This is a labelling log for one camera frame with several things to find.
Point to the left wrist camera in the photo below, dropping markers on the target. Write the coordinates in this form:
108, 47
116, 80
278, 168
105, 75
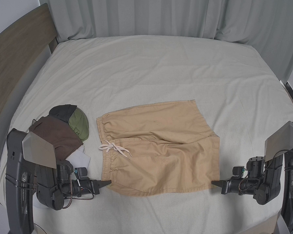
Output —
81, 173

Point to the white garment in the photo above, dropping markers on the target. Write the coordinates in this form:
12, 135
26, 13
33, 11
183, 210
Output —
79, 158

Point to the bed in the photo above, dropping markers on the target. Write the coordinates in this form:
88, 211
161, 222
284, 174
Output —
161, 69

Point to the tan shorts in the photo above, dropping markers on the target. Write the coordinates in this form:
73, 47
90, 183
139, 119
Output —
161, 142

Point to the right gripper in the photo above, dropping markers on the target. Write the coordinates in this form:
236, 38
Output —
232, 186

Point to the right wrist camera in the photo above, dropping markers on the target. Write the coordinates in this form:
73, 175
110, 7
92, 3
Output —
238, 172

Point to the black garment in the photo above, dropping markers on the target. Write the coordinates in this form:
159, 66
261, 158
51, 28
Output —
61, 112

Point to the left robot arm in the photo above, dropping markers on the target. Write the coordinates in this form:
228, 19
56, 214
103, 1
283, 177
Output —
17, 155

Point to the brown garment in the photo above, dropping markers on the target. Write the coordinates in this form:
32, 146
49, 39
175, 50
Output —
56, 133

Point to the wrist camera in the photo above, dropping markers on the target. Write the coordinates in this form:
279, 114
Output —
238, 172
81, 173

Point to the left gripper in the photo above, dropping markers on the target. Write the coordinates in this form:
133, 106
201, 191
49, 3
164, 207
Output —
92, 186

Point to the pale grey curtain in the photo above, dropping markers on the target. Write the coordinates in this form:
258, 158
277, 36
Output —
136, 8

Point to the olive green garment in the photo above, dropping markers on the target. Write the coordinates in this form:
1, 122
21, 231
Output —
79, 121

